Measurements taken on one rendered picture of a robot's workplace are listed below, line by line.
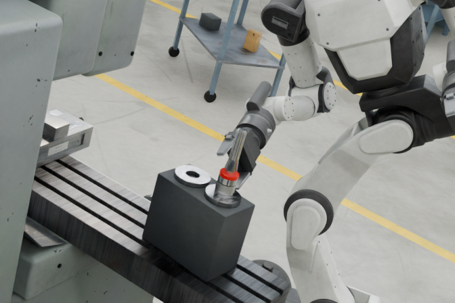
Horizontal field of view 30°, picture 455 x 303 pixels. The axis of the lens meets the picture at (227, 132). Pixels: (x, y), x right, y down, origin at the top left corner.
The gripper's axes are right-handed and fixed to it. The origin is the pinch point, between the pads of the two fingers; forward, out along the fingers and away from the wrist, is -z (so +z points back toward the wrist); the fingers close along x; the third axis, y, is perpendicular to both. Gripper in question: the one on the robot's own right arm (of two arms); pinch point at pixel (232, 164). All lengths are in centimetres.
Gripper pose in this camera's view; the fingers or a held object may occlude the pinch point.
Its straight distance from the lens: 207.4
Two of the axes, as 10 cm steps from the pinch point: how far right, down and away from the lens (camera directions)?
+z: 4.1, -6.0, 6.9
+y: 8.5, -0.3, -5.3
